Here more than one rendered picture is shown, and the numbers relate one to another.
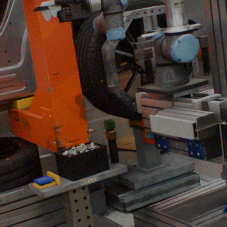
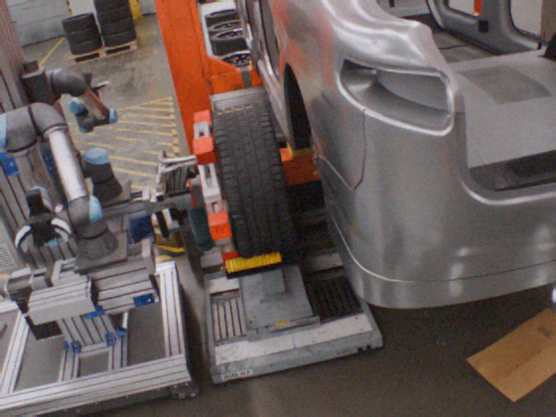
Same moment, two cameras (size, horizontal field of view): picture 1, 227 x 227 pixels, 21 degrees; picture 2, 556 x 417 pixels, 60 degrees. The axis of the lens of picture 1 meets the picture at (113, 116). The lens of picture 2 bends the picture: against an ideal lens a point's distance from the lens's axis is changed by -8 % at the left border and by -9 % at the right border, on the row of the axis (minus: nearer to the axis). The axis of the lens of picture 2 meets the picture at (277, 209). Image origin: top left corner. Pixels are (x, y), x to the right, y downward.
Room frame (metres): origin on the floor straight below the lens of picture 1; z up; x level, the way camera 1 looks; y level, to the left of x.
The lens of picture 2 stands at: (4.28, -1.98, 1.89)
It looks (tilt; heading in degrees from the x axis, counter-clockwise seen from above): 31 degrees down; 114
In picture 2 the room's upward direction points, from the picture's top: 10 degrees counter-clockwise
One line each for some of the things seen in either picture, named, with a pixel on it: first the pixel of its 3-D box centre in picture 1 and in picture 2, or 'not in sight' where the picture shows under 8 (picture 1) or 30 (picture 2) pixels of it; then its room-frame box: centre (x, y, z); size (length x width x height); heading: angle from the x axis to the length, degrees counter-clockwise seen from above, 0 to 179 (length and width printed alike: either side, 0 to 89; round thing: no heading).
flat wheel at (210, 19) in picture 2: not in sight; (223, 18); (0.25, 6.37, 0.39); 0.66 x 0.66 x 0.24
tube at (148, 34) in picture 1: (143, 29); (178, 147); (3.09, -0.21, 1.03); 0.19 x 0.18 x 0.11; 28
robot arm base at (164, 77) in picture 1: (170, 72); (105, 185); (2.66, -0.27, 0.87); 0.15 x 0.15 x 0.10
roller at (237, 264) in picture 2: not in sight; (253, 261); (3.39, -0.30, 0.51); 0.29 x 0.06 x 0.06; 28
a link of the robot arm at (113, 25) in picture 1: (113, 26); (86, 121); (2.48, -0.05, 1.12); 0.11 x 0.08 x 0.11; 17
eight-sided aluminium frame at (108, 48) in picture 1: (151, 60); (213, 188); (3.25, -0.24, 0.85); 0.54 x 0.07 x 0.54; 118
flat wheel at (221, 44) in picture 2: not in sight; (234, 41); (1.27, 4.47, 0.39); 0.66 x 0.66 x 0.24
